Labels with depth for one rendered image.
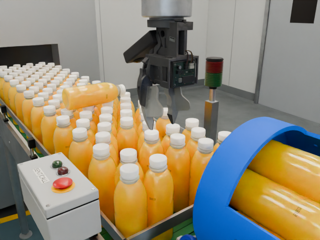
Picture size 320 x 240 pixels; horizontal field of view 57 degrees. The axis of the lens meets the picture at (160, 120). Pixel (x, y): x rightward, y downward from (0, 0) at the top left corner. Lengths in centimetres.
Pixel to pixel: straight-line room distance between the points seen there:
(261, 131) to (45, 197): 39
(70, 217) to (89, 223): 5
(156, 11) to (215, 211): 34
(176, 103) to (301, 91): 393
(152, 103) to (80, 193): 21
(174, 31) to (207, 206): 29
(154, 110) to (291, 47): 405
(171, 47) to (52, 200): 34
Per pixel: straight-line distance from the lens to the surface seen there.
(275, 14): 473
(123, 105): 101
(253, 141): 49
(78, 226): 60
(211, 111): 110
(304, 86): 445
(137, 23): 509
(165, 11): 51
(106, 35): 488
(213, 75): 106
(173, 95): 60
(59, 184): 59
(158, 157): 65
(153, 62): 54
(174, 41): 52
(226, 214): 47
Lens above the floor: 141
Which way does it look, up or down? 20 degrees down
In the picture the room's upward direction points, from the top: straight up
